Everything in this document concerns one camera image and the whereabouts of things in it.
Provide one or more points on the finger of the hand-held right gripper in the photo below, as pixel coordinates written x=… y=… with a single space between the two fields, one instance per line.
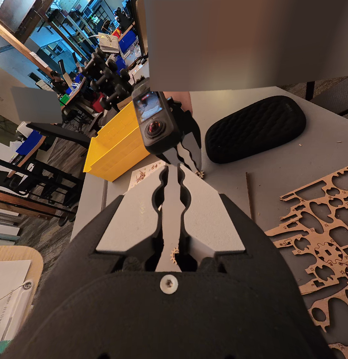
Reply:
x=175 y=157
x=195 y=151

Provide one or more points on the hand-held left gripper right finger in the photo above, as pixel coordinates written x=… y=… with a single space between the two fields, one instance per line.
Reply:
x=213 y=224

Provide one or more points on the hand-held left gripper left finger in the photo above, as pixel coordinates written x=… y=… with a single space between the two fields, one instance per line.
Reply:
x=129 y=224

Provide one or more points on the small wooden gear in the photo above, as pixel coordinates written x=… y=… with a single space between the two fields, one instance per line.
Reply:
x=172 y=253
x=200 y=174

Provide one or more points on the person's right forearm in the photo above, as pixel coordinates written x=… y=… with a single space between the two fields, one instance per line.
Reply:
x=183 y=101

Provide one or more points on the laser-cut wooden parts sheet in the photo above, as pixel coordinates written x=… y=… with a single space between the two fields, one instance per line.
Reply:
x=304 y=221

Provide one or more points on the white illustrated instruction booklet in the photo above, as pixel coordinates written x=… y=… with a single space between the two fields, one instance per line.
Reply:
x=143 y=176

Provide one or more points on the thin dark wooden stick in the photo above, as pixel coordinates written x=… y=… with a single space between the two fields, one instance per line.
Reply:
x=249 y=196

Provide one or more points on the yellow plastic bin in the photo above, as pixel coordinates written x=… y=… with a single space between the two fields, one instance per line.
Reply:
x=115 y=151

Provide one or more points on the black padded wrist rest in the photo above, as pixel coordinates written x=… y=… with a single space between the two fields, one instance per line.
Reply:
x=255 y=131

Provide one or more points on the rack of black dumbbells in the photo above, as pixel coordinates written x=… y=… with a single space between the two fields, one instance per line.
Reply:
x=106 y=78

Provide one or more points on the light wooden side table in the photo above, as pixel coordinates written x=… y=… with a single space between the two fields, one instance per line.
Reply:
x=30 y=252

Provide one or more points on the black desk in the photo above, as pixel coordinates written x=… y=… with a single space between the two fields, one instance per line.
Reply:
x=59 y=131

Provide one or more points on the white laminated instruction sheet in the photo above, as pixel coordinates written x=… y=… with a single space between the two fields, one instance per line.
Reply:
x=8 y=294

